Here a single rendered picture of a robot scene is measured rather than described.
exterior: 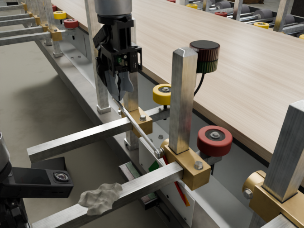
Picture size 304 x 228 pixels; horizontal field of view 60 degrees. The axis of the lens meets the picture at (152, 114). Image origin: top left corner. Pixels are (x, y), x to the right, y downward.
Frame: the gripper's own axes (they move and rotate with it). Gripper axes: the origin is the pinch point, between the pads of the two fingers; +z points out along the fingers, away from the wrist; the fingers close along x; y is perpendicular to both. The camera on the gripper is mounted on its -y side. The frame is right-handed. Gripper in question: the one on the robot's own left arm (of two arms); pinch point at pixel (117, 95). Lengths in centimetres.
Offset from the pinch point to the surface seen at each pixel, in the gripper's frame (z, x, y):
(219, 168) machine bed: 28.7, 27.8, 12.9
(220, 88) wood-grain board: 5.9, 33.8, 2.7
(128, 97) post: 6.0, 6.2, -6.8
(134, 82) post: 1.5, 8.5, -6.9
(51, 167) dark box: 84, -15, -79
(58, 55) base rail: 25, 7, -106
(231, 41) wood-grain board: 6, 71, -30
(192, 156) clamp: 8.9, 8.8, 20.7
